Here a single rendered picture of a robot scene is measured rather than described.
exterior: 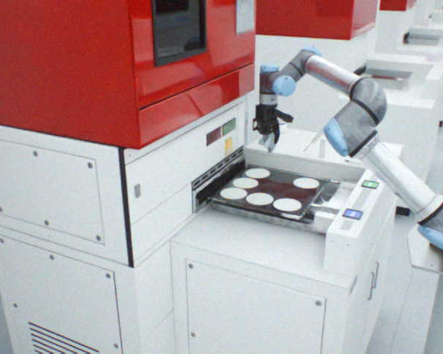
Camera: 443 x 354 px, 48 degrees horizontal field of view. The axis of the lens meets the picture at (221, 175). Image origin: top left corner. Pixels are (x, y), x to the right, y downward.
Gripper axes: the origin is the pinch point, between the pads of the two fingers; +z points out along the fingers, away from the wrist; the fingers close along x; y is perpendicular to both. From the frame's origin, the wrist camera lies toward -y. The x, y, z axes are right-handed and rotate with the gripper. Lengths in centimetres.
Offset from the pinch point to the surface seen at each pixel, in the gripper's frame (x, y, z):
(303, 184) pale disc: 18.2, -2.1, 9.4
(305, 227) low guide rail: 37.2, 12.6, 15.7
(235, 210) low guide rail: 13.5, 26.7, 15.0
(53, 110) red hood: 4, 86, -32
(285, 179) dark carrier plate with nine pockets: 10.9, 1.0, 9.4
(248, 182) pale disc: 5.4, 15.3, 9.2
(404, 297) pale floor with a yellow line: 15, -84, 100
